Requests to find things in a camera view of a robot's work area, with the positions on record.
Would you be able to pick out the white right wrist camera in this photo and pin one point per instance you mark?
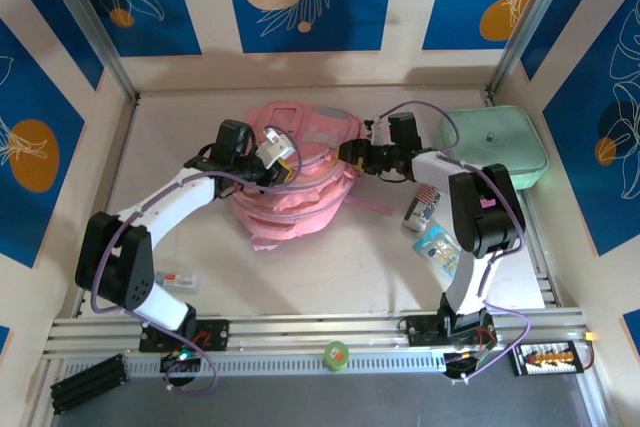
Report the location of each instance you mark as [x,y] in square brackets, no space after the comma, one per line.
[381,134]

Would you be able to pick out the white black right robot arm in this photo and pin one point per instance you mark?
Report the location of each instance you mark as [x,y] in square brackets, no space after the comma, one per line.
[485,217]

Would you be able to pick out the striped white pouch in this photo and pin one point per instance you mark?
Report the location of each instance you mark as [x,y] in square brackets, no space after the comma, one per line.
[421,209]

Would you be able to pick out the aluminium frame post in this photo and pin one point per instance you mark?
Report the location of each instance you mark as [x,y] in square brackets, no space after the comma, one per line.
[534,22]
[91,22]

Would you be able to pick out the green tape roll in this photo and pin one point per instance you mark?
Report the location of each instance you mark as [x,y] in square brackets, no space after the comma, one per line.
[336,354]

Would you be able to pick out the mint green zip case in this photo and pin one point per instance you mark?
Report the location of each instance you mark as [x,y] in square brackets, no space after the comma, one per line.
[492,147]

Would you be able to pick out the pink student backpack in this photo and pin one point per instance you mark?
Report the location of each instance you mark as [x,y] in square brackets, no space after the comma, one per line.
[300,197]

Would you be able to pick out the black ribbed block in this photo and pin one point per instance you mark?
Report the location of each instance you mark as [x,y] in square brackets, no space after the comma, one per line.
[87,383]

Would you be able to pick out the light blue snack pouch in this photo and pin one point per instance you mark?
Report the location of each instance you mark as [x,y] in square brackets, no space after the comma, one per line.
[437,249]

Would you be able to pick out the aluminium extrusion rail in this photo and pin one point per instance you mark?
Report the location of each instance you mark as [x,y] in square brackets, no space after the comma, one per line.
[320,329]

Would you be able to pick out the clear plastic pen box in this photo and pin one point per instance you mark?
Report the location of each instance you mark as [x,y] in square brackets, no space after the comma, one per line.
[177,281]

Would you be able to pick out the black power distribution board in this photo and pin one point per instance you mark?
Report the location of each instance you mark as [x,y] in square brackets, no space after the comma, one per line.
[545,358]

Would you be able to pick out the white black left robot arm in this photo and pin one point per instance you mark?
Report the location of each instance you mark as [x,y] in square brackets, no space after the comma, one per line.
[165,207]

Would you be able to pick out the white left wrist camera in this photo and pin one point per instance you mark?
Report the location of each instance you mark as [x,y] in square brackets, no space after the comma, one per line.
[275,149]

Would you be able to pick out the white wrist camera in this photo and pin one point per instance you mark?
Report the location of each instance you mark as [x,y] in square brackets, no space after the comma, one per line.
[275,149]
[381,134]

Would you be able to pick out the yellow power connector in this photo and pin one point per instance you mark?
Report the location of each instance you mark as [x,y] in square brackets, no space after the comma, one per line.
[592,336]

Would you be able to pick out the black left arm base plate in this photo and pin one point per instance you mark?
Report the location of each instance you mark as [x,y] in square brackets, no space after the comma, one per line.
[212,334]

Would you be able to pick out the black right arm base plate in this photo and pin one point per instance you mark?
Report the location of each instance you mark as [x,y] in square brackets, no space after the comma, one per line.
[425,331]

